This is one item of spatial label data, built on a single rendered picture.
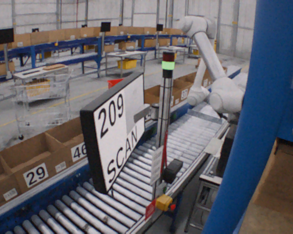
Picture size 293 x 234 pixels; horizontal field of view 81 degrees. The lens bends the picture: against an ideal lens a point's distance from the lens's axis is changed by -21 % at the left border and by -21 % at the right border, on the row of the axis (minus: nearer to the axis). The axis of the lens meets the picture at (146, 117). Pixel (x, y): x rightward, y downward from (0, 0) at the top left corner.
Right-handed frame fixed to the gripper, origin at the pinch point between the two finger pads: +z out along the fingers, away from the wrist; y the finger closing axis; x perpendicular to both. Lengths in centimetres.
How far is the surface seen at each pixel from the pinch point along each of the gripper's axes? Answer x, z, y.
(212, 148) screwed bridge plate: -7.5, 2.1, -39.1
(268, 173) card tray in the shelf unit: -123, 2, 85
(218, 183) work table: -49, 20, -22
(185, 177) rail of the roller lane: -57, -3, -29
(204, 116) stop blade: 49, -24, -61
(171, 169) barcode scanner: -84, -13, 11
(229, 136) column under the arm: -29.0, 5.8, 3.7
